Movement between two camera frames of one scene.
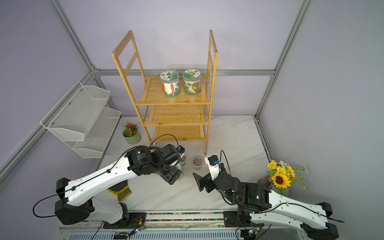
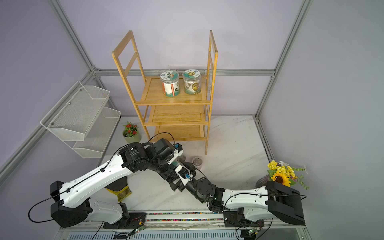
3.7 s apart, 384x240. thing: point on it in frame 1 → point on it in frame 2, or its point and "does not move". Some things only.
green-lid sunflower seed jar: [192, 81] does not move
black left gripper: [174, 174] does not move
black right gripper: [202, 180] → [176, 185]
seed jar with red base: [170, 83] does not move
